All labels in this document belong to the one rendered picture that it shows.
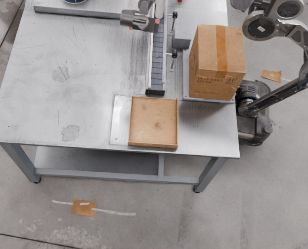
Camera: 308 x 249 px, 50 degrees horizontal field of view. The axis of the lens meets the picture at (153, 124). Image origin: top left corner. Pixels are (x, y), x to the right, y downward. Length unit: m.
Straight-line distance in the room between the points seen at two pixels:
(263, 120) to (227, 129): 0.81
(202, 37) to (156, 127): 0.53
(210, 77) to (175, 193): 1.10
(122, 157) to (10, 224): 0.89
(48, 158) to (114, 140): 0.78
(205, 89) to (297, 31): 0.57
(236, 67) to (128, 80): 0.62
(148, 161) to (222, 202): 0.65
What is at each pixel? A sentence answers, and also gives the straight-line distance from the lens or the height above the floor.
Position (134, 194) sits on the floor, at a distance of 2.51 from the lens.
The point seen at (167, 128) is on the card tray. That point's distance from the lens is 1.79.
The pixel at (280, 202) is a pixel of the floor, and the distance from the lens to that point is 2.76.
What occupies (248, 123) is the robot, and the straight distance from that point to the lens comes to 2.63.
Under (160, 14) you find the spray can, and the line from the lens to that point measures 2.15.
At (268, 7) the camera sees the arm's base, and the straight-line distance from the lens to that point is 1.56.
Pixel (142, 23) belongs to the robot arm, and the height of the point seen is 1.32.
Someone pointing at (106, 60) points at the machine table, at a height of 0.83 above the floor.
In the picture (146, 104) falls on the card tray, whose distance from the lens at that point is 1.85.
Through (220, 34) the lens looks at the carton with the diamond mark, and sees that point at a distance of 1.84.
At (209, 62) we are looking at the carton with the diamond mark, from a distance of 1.70.
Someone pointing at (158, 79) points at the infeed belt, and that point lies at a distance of 1.89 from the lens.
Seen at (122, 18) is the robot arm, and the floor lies 1.33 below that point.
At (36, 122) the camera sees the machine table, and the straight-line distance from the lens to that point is 1.85.
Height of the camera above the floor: 2.42
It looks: 63 degrees down
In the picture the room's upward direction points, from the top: 10 degrees clockwise
